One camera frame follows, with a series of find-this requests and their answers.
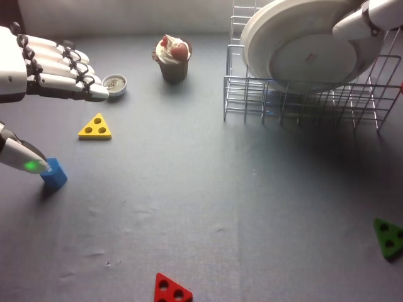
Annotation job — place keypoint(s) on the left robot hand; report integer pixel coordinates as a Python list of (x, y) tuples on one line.
[(12, 66)]

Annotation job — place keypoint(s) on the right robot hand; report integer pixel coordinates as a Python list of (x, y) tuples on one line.
[(387, 12)]

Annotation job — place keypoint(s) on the white plate with leaf print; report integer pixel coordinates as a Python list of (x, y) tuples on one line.
[(311, 53)]

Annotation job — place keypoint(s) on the yellow triangle block with holes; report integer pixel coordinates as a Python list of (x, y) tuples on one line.
[(94, 129)]

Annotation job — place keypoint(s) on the small grey bowl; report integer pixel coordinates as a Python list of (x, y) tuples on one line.
[(118, 82)]

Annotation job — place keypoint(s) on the blue cube block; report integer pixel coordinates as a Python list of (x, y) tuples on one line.
[(56, 177)]

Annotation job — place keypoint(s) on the cupcake with red hearts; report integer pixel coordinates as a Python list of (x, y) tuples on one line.
[(173, 59)]

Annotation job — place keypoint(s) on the green triangle block with holes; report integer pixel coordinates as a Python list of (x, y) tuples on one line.
[(388, 239)]

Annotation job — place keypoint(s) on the red triangle block with holes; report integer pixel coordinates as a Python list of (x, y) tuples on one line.
[(170, 291)]

